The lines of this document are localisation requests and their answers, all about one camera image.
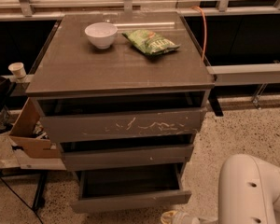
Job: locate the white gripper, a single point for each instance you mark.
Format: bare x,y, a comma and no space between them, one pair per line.
184,218

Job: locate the grey bottom drawer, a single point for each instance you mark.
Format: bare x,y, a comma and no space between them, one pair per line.
130,188

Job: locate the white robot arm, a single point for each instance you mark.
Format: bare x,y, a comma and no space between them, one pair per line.
248,193

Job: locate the grey middle drawer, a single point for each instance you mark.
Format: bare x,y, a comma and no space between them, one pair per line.
127,152

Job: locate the scratched grey top drawer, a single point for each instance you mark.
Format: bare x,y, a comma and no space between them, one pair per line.
117,117

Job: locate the grey drawer cabinet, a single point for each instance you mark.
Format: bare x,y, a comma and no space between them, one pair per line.
73,68

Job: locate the brown cardboard box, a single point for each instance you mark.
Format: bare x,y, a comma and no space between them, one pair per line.
23,137

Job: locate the green chip bag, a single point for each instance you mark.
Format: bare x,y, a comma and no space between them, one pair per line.
149,42

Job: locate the white ceramic bowl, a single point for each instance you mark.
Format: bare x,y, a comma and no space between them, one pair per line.
101,34

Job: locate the white paper cup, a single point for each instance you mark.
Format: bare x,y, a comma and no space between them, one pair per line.
18,70

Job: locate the metal rail frame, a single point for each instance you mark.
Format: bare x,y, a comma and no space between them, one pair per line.
245,74

